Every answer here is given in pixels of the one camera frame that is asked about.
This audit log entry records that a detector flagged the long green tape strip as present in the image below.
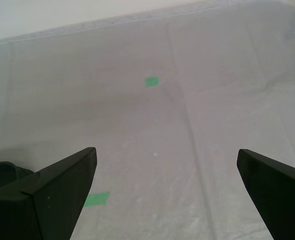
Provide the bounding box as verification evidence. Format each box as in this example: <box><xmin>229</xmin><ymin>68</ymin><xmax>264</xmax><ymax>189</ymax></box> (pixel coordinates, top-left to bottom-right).
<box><xmin>83</xmin><ymin>191</ymin><xmax>110</xmax><ymax>208</ymax></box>

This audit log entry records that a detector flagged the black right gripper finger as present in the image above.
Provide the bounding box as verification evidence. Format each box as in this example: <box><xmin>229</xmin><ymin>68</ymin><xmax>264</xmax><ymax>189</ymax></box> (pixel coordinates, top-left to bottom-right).
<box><xmin>0</xmin><ymin>146</ymin><xmax>98</xmax><ymax>240</ymax></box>
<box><xmin>236</xmin><ymin>148</ymin><xmax>295</xmax><ymax>240</ymax></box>

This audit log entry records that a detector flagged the black perforated plastic basket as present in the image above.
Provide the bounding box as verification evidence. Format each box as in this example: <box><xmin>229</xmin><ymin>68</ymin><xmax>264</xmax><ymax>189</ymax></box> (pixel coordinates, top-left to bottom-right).
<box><xmin>0</xmin><ymin>161</ymin><xmax>36</xmax><ymax>193</ymax></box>

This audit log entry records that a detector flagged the small green tape square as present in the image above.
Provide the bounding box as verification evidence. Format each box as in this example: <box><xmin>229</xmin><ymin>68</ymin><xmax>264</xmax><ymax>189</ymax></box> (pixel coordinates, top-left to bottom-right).
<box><xmin>144</xmin><ymin>76</ymin><xmax>160</xmax><ymax>88</ymax></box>

